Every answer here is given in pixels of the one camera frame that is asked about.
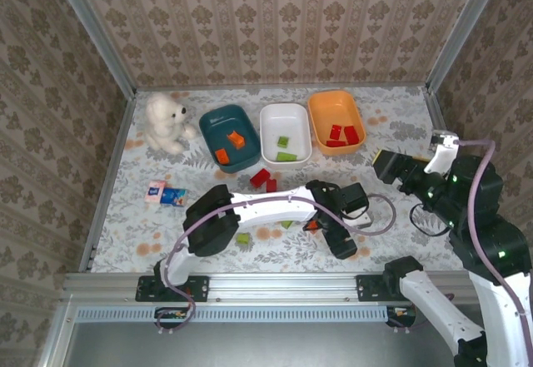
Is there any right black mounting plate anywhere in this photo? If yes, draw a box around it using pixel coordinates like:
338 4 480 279
356 274 413 303

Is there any black mounting plate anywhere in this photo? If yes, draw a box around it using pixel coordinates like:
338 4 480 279
135 274 211 303
356 274 413 303

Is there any white plastic container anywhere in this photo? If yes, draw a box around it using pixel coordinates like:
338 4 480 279
259 101 315 169

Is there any orange plastic container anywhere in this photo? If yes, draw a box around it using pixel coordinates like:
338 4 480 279
306 89 367 156

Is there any right black connector module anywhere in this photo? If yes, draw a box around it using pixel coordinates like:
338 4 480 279
386 305 417 329

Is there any black connector module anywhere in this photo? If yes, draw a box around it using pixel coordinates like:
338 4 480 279
386 305 417 329
154 306 195 330

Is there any grey metal sheet panel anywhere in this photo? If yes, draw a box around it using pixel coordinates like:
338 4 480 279
49 304 463 367

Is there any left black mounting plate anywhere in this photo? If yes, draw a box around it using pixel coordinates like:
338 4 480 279
135 274 211 303

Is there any teal plastic container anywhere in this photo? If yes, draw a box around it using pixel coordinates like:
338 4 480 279
198 104 263 174

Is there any blue tissue pack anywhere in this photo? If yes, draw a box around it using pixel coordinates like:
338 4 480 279
161 187 188 208

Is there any pink tissue pack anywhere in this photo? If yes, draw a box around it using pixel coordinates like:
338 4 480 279
144 180 167 205

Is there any left black connector module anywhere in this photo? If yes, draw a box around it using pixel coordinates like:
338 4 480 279
154 306 195 330

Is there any white teddy bear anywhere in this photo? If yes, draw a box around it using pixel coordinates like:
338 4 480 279
143 92 199 156

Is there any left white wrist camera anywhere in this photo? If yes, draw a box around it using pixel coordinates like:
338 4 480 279
344 211 374 230

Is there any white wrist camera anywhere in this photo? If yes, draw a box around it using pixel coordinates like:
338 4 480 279
344 211 374 230
423 130 461 175

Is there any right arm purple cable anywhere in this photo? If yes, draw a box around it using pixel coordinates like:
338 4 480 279
385 138 526 335

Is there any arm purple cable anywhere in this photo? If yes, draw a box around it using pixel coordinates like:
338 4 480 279
156 194 396 335
385 138 526 335

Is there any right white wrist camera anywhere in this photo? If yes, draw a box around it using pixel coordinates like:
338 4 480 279
423 130 461 175

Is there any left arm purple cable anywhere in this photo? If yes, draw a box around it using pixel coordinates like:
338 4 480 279
156 194 396 335

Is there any aluminium front rail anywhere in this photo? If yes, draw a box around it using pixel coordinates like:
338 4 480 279
61 270 480 302

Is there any grey slotted cable duct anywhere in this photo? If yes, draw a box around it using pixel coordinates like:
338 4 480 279
74 305 388 324

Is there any aluminium back rail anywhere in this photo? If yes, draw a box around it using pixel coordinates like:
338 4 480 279
133 82 430 92

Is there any right aluminium frame post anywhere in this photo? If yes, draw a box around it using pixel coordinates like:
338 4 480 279
425 0 508 93

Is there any aluminium frame post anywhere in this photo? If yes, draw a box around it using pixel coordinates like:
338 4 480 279
425 0 508 93
48 0 137 98

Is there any left aluminium side rail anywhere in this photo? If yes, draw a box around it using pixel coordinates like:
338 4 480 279
77 92 138 273

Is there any left aluminium frame post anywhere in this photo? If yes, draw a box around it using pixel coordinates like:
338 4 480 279
48 0 137 98

